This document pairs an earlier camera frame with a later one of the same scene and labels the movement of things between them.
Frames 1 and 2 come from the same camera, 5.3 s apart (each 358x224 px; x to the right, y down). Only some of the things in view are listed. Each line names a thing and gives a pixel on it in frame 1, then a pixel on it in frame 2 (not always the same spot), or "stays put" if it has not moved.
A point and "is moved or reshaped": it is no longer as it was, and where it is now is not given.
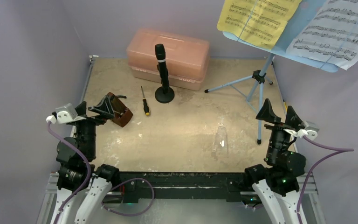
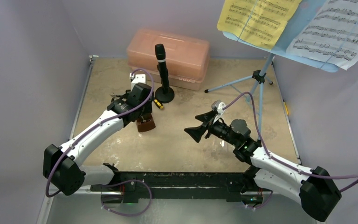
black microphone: [160, 49] stays put
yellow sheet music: [263, 22] stays put
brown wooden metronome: [123, 115] is moved or reshaped
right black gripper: [278, 125] -> [209, 125]
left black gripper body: [90, 122] -> [146, 108]
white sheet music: [340, 34] stays put
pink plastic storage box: [187, 58] stays put
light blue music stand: [302, 16] stays put
